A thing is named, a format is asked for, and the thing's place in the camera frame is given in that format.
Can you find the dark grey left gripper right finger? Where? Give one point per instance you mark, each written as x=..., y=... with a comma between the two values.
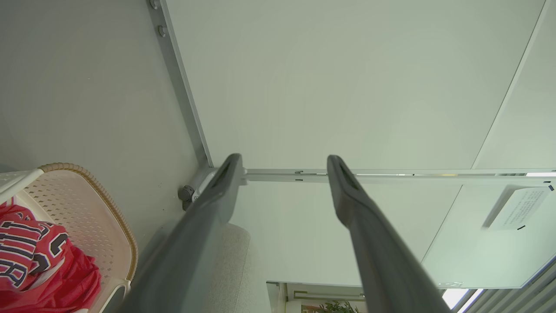
x=378, y=252

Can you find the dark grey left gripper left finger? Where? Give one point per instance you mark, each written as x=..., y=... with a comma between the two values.
x=186, y=243

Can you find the red printed jersey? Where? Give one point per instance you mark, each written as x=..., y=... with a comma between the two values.
x=26, y=243

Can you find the grey sofa cushion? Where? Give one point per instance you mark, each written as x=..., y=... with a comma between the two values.
x=243, y=269

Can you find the green potted plant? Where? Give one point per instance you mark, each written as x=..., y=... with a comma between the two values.
x=336, y=308

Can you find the cream perforated laundry basket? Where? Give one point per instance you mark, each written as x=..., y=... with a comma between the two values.
x=87, y=208

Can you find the white paper notice sheet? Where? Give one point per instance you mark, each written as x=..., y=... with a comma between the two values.
x=521, y=208

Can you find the grey window blinds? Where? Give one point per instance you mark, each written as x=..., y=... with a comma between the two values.
x=521, y=295

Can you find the black round frame foot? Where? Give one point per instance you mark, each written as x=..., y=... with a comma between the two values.
x=186, y=193

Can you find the grey metal partition frame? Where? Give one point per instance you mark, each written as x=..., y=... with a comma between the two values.
x=176, y=65

